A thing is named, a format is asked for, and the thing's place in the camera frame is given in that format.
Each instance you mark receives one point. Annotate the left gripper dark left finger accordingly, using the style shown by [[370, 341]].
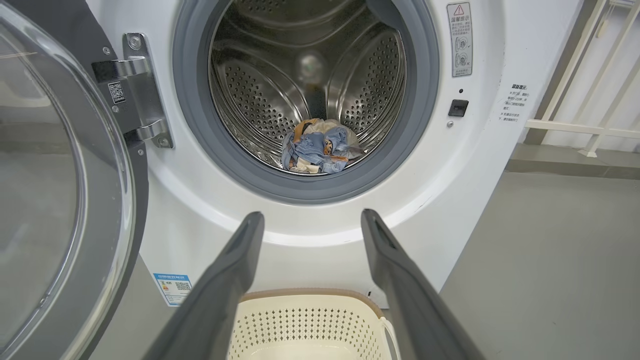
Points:
[[220, 295]]

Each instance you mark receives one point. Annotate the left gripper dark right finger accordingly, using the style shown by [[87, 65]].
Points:
[[410, 295]]

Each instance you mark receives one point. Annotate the blue cartoon print garment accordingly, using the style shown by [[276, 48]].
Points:
[[315, 152]]

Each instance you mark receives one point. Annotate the dark washing machine glass door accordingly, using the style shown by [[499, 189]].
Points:
[[65, 200]]

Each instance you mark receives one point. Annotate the cream perforated laundry basket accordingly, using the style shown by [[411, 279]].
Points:
[[310, 325]]

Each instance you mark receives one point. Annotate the white front-loading washing machine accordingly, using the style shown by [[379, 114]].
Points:
[[460, 165]]

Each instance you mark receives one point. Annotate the blue energy label sticker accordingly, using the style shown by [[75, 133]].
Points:
[[173, 289]]

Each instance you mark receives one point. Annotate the cream crumpled garment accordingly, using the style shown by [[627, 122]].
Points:
[[332, 127]]

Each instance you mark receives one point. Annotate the black text instruction label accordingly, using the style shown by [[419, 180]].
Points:
[[514, 102]]

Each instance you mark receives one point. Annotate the small QR code sticker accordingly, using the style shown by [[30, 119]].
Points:
[[116, 92]]

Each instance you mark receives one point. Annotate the white metal railing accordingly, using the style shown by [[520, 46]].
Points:
[[585, 127]]

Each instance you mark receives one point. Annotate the red triangle warning sticker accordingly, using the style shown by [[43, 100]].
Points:
[[459, 40]]

